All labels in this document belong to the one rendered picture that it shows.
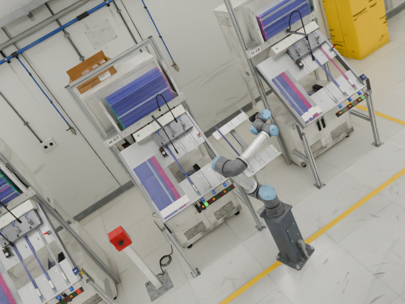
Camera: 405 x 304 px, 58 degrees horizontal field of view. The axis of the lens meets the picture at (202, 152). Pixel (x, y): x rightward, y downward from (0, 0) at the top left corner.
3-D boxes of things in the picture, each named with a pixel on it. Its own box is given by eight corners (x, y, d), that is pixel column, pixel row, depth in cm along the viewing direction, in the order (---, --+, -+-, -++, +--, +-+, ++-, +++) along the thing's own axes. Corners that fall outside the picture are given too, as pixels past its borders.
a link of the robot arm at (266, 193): (272, 210, 264) (266, 197, 257) (259, 204, 274) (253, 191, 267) (282, 199, 268) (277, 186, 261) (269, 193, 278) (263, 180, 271)
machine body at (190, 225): (244, 212, 366) (221, 167, 333) (186, 253, 357) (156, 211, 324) (217, 183, 421) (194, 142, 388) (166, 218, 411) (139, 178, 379)
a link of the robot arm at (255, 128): (257, 131, 253) (266, 118, 255) (246, 128, 262) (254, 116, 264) (263, 137, 258) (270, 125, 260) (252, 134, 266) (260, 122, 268)
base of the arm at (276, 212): (288, 206, 273) (285, 197, 268) (278, 221, 267) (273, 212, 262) (273, 201, 284) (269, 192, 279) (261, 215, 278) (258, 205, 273)
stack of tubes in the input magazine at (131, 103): (175, 96, 304) (161, 69, 290) (123, 129, 297) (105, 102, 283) (170, 93, 315) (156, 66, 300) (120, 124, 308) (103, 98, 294)
